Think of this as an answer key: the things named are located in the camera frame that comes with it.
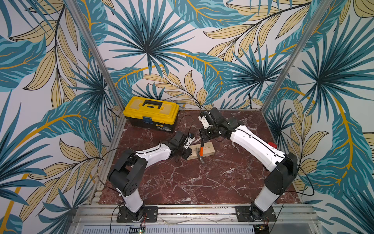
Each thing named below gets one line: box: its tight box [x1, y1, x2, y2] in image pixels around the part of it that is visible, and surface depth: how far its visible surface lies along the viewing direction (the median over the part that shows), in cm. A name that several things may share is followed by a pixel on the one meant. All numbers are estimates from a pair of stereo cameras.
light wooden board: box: [186, 141, 216, 161], surface depth 94 cm
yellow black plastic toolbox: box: [123, 96, 180, 133], surface depth 98 cm
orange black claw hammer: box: [196, 138, 206, 164], surface depth 87 cm
